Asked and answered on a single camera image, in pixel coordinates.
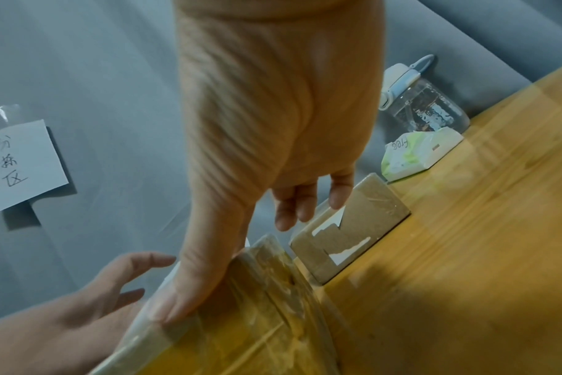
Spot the person's right hand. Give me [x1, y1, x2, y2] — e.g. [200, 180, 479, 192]
[149, 0, 387, 325]

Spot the person's left hand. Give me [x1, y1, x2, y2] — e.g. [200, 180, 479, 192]
[12, 251, 177, 367]

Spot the large tape-wrapped cardboard box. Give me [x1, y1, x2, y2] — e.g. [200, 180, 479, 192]
[88, 234, 343, 375]

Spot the person's left forearm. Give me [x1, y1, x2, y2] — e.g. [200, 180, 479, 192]
[0, 316, 107, 375]

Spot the small brown cardboard box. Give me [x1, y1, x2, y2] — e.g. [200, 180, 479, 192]
[288, 173, 412, 285]

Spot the white green tissue pack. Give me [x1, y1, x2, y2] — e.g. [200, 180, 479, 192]
[381, 126, 465, 183]

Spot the clear bottle with white lid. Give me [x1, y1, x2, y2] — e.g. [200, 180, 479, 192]
[378, 54, 471, 137]

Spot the white handwritten paper note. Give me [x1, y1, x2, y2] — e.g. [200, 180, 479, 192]
[0, 119, 70, 216]

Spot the clear tape strip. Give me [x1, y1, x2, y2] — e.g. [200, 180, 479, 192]
[0, 104, 22, 126]

